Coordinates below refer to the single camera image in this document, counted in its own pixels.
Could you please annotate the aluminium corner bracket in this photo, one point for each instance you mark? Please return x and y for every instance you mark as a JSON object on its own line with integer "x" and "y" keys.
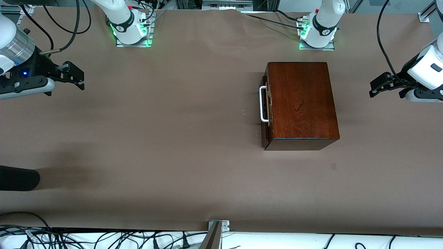
{"x": 425, "y": 16}

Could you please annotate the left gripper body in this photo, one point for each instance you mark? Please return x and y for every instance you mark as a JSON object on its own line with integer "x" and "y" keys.
{"x": 404, "y": 74}

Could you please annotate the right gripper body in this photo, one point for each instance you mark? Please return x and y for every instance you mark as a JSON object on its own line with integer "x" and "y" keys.
{"x": 38, "y": 65}

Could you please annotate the brown paper table cover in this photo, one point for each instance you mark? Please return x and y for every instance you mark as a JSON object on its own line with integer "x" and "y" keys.
{"x": 173, "y": 138}

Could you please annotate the aluminium frame rail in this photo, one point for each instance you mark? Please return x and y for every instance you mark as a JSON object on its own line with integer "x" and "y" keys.
{"x": 26, "y": 10}

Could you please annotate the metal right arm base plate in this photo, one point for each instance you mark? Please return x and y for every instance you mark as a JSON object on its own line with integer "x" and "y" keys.
{"x": 133, "y": 45}

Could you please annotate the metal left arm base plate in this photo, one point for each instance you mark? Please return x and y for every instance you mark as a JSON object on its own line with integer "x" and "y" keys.
{"x": 316, "y": 48}

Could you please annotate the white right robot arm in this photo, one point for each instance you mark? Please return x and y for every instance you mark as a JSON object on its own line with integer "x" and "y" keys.
{"x": 124, "y": 20}

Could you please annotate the silver metal bracket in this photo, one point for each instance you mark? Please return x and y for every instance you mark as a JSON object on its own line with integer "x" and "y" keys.
{"x": 224, "y": 225}

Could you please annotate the black foam cylinder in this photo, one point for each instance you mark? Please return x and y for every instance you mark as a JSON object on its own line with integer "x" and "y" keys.
{"x": 17, "y": 178}

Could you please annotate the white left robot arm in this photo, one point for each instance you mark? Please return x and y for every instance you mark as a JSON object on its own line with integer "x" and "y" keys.
{"x": 323, "y": 24}

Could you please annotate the dark metal post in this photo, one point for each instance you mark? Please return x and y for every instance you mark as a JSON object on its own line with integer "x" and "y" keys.
{"x": 211, "y": 238}

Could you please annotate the dark brown wooden cabinet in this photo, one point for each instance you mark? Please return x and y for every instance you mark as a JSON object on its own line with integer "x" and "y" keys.
{"x": 304, "y": 103}

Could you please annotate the grey electronics box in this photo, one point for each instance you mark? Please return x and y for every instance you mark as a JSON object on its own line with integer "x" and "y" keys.
{"x": 226, "y": 5}

